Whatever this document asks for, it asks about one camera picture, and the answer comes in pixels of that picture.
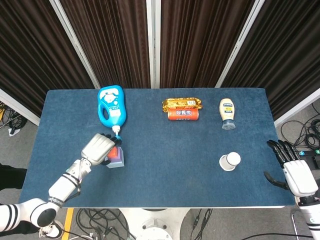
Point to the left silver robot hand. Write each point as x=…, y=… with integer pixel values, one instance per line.
x=97, y=150

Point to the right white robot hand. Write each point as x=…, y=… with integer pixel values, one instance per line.
x=301, y=177

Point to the small orange yellow cube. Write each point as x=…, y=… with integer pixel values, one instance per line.
x=115, y=152

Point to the purple cube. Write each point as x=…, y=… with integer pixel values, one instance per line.
x=117, y=158

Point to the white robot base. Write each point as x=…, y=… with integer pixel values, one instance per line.
x=155, y=222

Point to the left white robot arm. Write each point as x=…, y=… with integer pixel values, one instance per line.
x=62, y=188

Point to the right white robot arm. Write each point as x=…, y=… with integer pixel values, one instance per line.
x=311, y=220

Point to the light blue large cube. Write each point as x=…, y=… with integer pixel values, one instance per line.
x=117, y=164

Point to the black power strip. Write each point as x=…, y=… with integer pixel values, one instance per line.
x=312, y=155

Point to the blue detergent pump bottle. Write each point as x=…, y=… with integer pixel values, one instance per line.
x=112, y=110

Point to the white paper cup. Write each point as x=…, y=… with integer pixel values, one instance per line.
x=230, y=161

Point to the blue table mat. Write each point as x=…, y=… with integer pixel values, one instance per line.
x=175, y=150

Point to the person in black clothes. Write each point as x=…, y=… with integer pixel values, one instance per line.
x=11, y=177

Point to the orange soda can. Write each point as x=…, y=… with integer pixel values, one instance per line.
x=183, y=114

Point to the white sneaker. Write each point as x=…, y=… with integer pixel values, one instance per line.
x=51, y=231

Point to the golden snack packet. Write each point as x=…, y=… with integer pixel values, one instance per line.
x=182, y=102

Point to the mayonnaise squeeze bottle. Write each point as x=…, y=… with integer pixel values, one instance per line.
x=227, y=110

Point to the dark brown pleated partition panel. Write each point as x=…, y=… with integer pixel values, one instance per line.
x=287, y=50
x=32, y=50
x=112, y=42
x=197, y=42

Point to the white partition frame rail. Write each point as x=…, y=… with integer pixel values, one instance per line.
x=17, y=106
x=297, y=107

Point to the white partition frame post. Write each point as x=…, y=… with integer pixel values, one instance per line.
x=153, y=42
x=240, y=45
x=75, y=43

